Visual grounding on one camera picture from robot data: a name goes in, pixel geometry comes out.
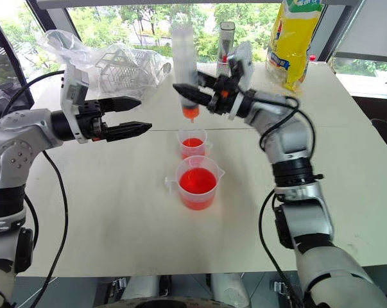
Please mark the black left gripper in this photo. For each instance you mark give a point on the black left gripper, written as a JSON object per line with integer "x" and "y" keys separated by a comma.
{"x": 90, "y": 123}

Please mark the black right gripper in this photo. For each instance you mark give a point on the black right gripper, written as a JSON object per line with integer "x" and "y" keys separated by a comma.
{"x": 223, "y": 93}

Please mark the large clear plastic syringe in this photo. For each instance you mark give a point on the large clear plastic syringe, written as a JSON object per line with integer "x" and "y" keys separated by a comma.
{"x": 183, "y": 57}

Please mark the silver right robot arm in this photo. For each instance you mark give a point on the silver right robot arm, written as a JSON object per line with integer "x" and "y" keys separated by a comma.
{"x": 308, "y": 221}

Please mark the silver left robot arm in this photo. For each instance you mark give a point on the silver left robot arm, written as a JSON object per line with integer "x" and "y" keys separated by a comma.
{"x": 16, "y": 134}

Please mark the small cup with red liquid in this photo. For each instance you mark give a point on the small cup with red liquid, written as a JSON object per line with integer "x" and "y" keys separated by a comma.
{"x": 193, "y": 144}

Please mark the large cup with red liquid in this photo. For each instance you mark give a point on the large cup with red liquid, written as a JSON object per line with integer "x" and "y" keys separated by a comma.
{"x": 197, "y": 186}

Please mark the tall clear plastic container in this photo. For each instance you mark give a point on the tall clear plastic container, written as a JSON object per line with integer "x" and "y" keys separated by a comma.
{"x": 226, "y": 41}

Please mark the clear crumpled plastic bag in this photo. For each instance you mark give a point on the clear crumpled plastic bag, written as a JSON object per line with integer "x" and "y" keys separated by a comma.
{"x": 84, "y": 51}

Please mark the yellow snack bag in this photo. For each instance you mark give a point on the yellow snack bag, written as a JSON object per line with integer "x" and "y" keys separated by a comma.
{"x": 292, "y": 41}

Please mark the red bottle cap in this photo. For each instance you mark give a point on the red bottle cap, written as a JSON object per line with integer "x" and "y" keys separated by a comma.
{"x": 312, "y": 58}

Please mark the silver metal latch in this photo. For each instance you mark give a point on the silver metal latch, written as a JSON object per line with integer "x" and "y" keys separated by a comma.
{"x": 280, "y": 286}
{"x": 119, "y": 284}

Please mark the white cylindrical leg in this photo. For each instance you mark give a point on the white cylindrical leg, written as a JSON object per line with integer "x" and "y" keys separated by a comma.
{"x": 230, "y": 288}
{"x": 140, "y": 287}

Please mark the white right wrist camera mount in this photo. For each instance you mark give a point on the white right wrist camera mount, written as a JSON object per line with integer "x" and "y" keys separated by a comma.
{"x": 244, "y": 64}

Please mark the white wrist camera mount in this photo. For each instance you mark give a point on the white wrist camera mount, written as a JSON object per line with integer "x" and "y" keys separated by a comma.
{"x": 72, "y": 93}
{"x": 244, "y": 64}

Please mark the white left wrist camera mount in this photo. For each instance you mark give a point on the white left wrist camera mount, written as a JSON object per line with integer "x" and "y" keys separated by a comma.
{"x": 72, "y": 93}

